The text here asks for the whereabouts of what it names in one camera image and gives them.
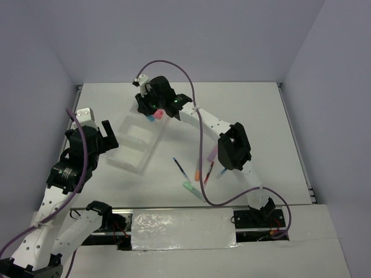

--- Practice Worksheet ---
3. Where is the light blue gel pen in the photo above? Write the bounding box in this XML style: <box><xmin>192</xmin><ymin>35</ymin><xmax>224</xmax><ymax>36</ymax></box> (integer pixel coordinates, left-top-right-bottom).
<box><xmin>216</xmin><ymin>168</ymin><xmax>227</xmax><ymax>180</ymax></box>

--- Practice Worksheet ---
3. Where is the orange highlighter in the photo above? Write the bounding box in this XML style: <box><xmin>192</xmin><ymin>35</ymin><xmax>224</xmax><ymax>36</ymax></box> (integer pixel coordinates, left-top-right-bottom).
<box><xmin>194</xmin><ymin>158</ymin><xmax>200</xmax><ymax>181</ymax></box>

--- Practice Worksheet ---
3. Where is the dark blue gel pen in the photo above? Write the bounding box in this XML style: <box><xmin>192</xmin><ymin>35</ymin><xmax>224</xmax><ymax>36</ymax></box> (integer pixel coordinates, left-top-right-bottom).
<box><xmin>173</xmin><ymin>158</ymin><xmax>188</xmax><ymax>178</ymax></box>

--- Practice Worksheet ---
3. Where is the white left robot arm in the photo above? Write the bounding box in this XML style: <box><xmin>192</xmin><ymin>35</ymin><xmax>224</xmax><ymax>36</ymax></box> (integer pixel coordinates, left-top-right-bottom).
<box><xmin>1</xmin><ymin>120</ymin><xmax>126</xmax><ymax>277</ymax></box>

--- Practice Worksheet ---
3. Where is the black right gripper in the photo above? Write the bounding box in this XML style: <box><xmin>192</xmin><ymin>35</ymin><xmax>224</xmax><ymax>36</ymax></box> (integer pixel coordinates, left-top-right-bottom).
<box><xmin>135</xmin><ymin>86</ymin><xmax>165</xmax><ymax>117</ymax></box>

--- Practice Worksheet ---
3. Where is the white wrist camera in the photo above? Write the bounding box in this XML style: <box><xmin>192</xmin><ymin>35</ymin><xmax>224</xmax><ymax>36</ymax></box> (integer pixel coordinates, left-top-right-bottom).
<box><xmin>76</xmin><ymin>107</ymin><xmax>97</xmax><ymax>129</ymax></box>
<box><xmin>132</xmin><ymin>74</ymin><xmax>150</xmax><ymax>97</ymax></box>

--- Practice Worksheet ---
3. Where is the green highlighter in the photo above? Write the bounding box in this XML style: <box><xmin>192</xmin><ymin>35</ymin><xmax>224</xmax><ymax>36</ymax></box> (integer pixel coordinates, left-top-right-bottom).
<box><xmin>183</xmin><ymin>181</ymin><xmax>205</xmax><ymax>202</ymax></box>

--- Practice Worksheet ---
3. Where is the aluminium table edge rail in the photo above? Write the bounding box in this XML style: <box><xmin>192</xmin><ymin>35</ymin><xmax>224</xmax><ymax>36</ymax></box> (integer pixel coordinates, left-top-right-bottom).
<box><xmin>62</xmin><ymin>84</ymin><xmax>83</xmax><ymax>151</ymax></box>

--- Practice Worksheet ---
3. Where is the clear plastic organizer tray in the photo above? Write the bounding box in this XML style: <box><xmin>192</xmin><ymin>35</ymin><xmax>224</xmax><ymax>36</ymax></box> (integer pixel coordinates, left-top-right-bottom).
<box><xmin>106</xmin><ymin>104</ymin><xmax>169</xmax><ymax>175</ymax></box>

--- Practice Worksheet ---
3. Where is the red gel pen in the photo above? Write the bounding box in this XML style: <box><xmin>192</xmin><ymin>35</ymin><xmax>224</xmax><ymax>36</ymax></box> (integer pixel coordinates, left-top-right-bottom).
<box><xmin>203</xmin><ymin>161</ymin><xmax>214</xmax><ymax>187</ymax></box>

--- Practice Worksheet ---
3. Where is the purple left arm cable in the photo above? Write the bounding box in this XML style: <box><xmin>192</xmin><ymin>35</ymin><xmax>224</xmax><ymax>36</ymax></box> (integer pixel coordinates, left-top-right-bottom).
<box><xmin>0</xmin><ymin>107</ymin><xmax>89</xmax><ymax>278</ymax></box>

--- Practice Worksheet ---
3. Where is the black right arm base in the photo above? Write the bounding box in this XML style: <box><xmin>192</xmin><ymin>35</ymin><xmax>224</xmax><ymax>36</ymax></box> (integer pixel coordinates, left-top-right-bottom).
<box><xmin>231</xmin><ymin>197</ymin><xmax>286</xmax><ymax>230</ymax></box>

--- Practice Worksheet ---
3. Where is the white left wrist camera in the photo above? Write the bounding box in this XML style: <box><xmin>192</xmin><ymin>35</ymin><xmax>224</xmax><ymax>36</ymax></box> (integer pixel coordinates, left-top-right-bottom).
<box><xmin>76</xmin><ymin>107</ymin><xmax>97</xmax><ymax>129</ymax></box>

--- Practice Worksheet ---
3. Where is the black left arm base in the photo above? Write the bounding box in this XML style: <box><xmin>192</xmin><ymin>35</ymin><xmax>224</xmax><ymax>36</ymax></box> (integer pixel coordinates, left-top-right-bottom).
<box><xmin>67</xmin><ymin>200</ymin><xmax>132</xmax><ymax>251</ymax></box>

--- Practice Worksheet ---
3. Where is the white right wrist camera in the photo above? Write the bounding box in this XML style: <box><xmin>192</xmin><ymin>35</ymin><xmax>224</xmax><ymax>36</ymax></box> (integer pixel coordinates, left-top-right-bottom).
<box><xmin>132</xmin><ymin>74</ymin><xmax>150</xmax><ymax>97</ymax></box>

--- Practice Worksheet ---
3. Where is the blue capped marker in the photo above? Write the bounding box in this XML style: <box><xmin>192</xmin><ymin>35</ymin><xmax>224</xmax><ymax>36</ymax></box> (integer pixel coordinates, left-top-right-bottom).
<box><xmin>147</xmin><ymin>115</ymin><xmax>155</xmax><ymax>122</ymax></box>

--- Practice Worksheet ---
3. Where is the silver foil cover plate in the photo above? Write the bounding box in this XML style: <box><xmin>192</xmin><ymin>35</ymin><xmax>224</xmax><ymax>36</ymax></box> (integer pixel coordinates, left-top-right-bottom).
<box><xmin>131</xmin><ymin>208</ymin><xmax>238</xmax><ymax>251</ymax></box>

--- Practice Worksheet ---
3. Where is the purple highlighter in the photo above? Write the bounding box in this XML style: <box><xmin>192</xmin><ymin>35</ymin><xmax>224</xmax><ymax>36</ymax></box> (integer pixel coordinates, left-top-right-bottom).
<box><xmin>208</xmin><ymin>145</ymin><xmax>218</xmax><ymax>162</ymax></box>

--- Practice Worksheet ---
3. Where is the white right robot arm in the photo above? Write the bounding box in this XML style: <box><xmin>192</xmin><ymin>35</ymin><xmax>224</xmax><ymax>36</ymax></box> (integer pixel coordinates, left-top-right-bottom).
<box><xmin>133</xmin><ymin>74</ymin><xmax>275</xmax><ymax>226</ymax></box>

